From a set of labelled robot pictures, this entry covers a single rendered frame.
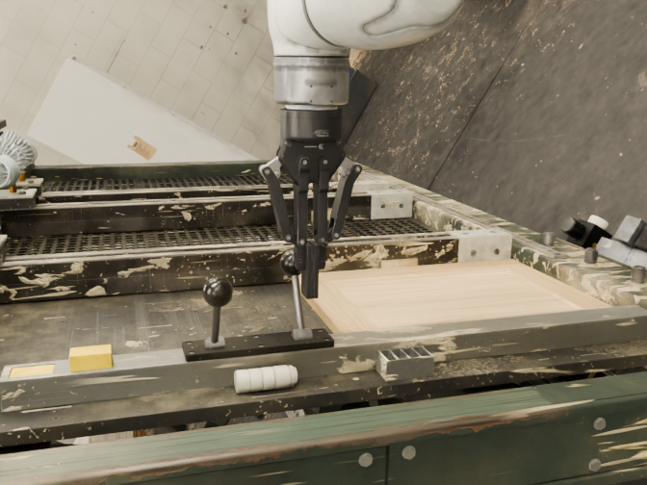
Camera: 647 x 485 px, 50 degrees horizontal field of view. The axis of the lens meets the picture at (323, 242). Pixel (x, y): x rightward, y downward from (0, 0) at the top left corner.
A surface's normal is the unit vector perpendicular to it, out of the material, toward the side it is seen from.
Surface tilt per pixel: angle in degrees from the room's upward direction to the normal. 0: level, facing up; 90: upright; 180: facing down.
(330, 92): 90
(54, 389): 90
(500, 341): 90
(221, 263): 90
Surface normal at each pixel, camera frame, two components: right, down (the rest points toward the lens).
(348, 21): -0.69, 0.65
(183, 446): 0.01, -0.97
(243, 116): 0.26, 0.27
